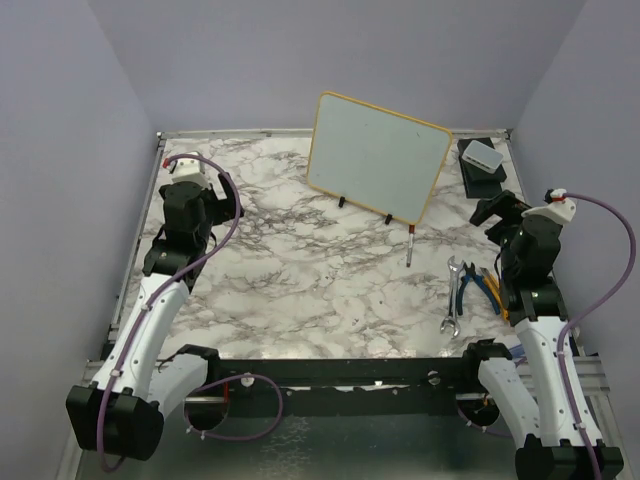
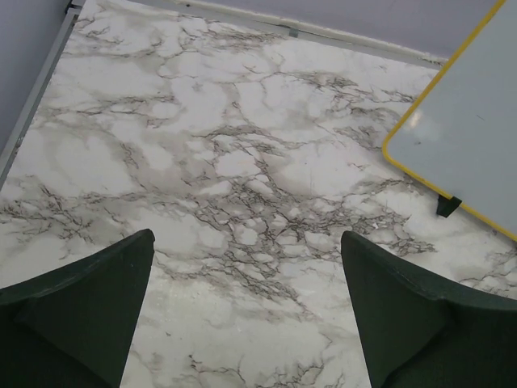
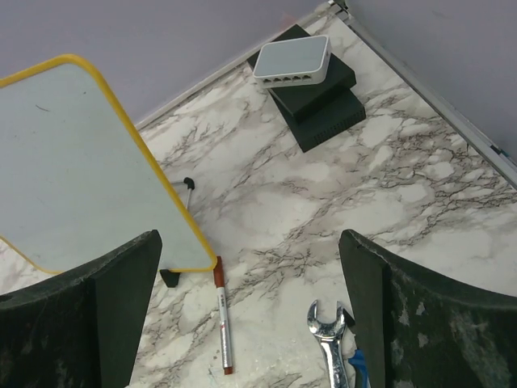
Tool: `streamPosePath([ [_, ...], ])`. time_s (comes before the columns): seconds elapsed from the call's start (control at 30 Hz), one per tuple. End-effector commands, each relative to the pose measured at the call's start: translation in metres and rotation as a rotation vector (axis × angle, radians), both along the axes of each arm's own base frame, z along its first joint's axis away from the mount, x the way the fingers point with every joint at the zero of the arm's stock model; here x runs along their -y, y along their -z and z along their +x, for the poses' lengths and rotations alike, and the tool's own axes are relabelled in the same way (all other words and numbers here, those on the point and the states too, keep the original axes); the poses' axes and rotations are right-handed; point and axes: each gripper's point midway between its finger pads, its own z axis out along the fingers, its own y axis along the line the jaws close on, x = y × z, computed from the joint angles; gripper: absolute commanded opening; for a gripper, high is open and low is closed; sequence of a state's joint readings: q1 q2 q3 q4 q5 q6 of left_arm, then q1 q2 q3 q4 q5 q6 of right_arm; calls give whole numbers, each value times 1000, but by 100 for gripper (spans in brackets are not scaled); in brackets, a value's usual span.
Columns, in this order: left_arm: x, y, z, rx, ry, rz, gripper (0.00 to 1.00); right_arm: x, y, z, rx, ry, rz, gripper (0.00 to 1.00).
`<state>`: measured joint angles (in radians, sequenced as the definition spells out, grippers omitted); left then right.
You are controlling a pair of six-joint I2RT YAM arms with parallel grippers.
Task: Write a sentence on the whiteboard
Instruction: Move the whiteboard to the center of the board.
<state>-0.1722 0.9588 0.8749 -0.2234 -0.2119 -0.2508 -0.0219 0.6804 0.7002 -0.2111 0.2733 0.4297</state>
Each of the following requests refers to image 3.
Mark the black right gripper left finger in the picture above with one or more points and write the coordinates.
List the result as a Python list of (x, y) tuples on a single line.
[(81, 328)]

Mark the metal whiteboard stand leg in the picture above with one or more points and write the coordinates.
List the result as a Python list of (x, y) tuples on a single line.
[(189, 183)]

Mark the black whiteboard foot right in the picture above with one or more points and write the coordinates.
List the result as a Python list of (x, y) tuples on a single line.
[(171, 279)]

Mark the white network switch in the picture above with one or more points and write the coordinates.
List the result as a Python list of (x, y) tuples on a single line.
[(294, 62)]

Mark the lower black box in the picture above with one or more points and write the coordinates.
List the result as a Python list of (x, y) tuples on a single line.
[(337, 116)]

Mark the blue handled tool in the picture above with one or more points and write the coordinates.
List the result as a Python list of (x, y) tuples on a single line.
[(358, 362)]

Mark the yellow framed whiteboard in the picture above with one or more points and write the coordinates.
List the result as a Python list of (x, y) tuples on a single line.
[(78, 180)]

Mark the silver open-end wrench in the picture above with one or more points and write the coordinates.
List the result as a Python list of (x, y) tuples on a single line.
[(329, 337)]

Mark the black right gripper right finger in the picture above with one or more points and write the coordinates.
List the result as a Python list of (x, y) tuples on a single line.
[(419, 328)]

